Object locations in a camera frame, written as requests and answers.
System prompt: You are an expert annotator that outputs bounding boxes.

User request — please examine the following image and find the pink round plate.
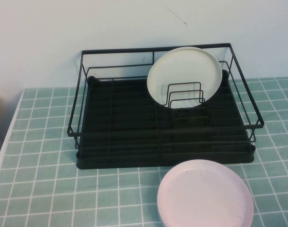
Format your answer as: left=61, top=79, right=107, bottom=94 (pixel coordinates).
left=157, top=159, right=254, bottom=227

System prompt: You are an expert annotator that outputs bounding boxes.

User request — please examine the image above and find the cream round plate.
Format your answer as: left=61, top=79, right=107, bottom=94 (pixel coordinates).
left=146, top=46, right=223, bottom=109

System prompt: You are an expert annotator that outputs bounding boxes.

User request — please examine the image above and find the black plastic drip tray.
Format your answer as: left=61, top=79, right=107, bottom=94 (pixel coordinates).
left=76, top=70, right=256, bottom=170

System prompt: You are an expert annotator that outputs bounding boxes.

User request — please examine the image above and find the green tile-pattern tablecloth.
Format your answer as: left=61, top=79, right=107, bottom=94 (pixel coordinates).
left=0, top=77, right=288, bottom=227

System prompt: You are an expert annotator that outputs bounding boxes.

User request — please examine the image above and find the black wire dish rack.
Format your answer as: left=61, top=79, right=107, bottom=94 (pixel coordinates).
left=67, top=43, right=264, bottom=150

